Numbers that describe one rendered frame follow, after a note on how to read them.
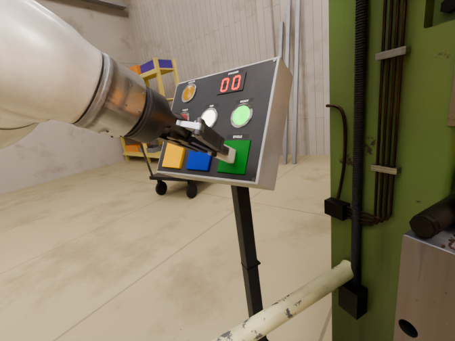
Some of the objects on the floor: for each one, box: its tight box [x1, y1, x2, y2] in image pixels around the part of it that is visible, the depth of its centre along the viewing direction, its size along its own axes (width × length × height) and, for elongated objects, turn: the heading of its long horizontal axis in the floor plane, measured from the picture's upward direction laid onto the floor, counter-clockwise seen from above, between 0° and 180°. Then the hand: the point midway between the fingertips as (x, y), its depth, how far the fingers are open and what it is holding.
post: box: [231, 185, 266, 341], centre depth 77 cm, size 4×4×108 cm
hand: (222, 151), depth 46 cm, fingers closed
